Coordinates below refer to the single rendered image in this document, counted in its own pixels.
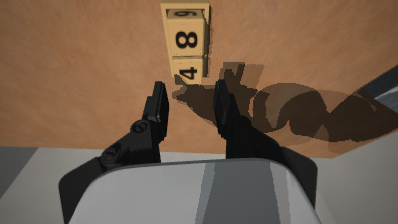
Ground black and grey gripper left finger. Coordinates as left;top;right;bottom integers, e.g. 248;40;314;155
58;81;169;224

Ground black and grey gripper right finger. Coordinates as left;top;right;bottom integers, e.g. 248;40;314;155
213;79;318;210

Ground tan number cube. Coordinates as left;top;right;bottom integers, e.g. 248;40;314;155
172;56;203;85
166;9;205;57

